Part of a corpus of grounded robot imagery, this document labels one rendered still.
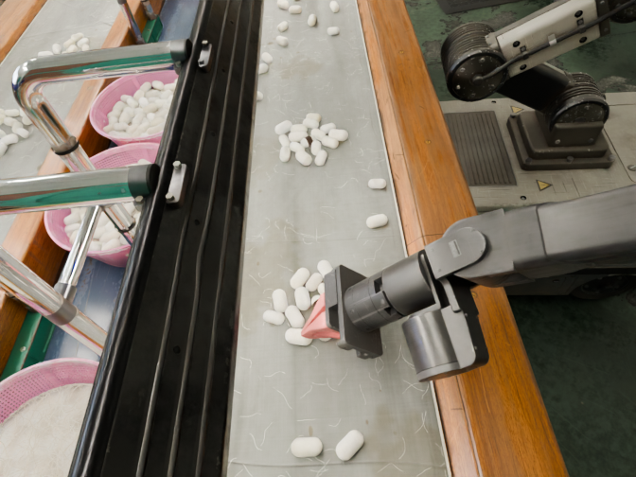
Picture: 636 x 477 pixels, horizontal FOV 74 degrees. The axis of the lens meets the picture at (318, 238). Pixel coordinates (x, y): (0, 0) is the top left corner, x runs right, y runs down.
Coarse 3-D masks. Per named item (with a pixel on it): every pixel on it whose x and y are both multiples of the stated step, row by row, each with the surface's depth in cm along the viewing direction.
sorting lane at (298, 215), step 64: (320, 0) 118; (320, 64) 99; (256, 128) 87; (256, 192) 76; (320, 192) 75; (384, 192) 73; (256, 256) 68; (320, 256) 66; (384, 256) 65; (256, 320) 61; (256, 384) 55; (320, 384) 55; (384, 384) 54; (256, 448) 51; (384, 448) 50
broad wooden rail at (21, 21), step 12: (12, 0) 133; (24, 0) 132; (36, 0) 131; (0, 12) 128; (12, 12) 128; (24, 12) 127; (36, 12) 130; (0, 24) 124; (12, 24) 123; (24, 24) 125; (0, 36) 119; (12, 36) 120; (0, 48) 115; (0, 60) 114
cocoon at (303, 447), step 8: (296, 440) 49; (304, 440) 49; (312, 440) 49; (296, 448) 49; (304, 448) 49; (312, 448) 48; (320, 448) 49; (296, 456) 49; (304, 456) 49; (312, 456) 49
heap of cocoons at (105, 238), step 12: (132, 204) 78; (72, 216) 77; (132, 216) 78; (72, 228) 75; (96, 228) 76; (108, 228) 74; (72, 240) 73; (96, 240) 75; (108, 240) 73; (120, 240) 74
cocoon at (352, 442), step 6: (354, 432) 49; (348, 438) 49; (354, 438) 49; (360, 438) 49; (342, 444) 48; (348, 444) 48; (354, 444) 48; (360, 444) 49; (336, 450) 49; (342, 450) 48; (348, 450) 48; (354, 450) 48; (342, 456) 48; (348, 456) 48
